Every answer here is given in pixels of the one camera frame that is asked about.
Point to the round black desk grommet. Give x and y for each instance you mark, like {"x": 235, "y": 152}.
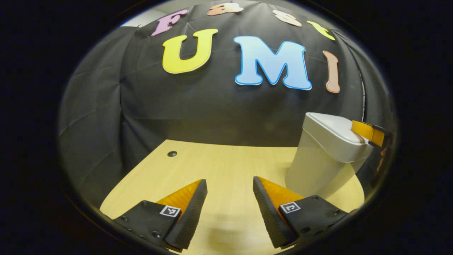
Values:
{"x": 172, "y": 153}

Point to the black backdrop cloth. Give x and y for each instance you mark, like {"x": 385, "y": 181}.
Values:
{"x": 177, "y": 106}

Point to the wooden desktop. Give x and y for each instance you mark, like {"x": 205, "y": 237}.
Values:
{"x": 226, "y": 166}

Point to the white desktop garbage bin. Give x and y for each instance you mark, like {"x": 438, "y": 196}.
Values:
{"x": 318, "y": 159}

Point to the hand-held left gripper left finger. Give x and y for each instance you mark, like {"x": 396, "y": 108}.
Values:
{"x": 193, "y": 219}

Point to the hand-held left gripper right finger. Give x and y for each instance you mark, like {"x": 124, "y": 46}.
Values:
{"x": 270, "y": 219}

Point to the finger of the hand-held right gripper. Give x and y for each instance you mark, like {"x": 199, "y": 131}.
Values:
{"x": 368, "y": 132}

